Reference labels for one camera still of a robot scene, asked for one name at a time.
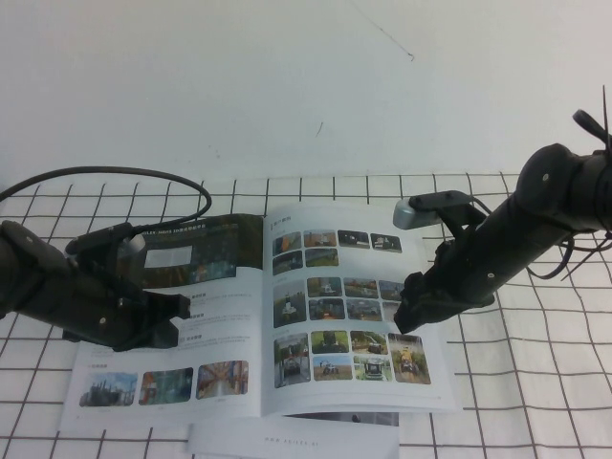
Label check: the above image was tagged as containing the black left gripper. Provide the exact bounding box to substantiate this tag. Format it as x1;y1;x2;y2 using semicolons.
62;252;193;355

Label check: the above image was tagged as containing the AgileX classroom cover brochure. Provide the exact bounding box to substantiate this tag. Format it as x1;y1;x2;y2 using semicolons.
186;410;401;456

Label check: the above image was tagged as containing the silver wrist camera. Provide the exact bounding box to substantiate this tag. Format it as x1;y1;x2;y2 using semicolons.
392;198;444;231
117;233;147;262

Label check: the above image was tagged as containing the white black-grid tablecloth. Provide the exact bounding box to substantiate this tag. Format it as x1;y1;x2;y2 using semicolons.
0;170;612;459

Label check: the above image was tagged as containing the AgileX catalogue book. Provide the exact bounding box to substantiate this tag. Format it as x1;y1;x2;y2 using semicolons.
57;205;464;431

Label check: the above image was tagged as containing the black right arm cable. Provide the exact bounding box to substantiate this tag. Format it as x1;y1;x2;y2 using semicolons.
524;229;578;284

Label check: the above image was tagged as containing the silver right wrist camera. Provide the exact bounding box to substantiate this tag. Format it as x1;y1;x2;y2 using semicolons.
392;198;444;231

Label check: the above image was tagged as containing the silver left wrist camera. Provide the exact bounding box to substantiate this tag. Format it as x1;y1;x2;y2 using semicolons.
117;233;147;262

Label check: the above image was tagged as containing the black left camera cable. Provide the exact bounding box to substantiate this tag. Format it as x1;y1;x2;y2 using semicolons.
0;164;214;235

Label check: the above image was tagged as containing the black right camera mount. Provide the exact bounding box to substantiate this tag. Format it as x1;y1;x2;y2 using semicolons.
409;190;485;240

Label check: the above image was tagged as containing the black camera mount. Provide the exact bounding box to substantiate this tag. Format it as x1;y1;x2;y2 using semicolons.
409;190;485;240
65;221;136;257

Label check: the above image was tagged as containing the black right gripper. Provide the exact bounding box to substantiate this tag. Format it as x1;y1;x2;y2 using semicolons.
394;224;497;335

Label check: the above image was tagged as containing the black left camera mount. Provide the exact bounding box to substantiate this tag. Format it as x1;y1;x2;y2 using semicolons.
65;221;136;257

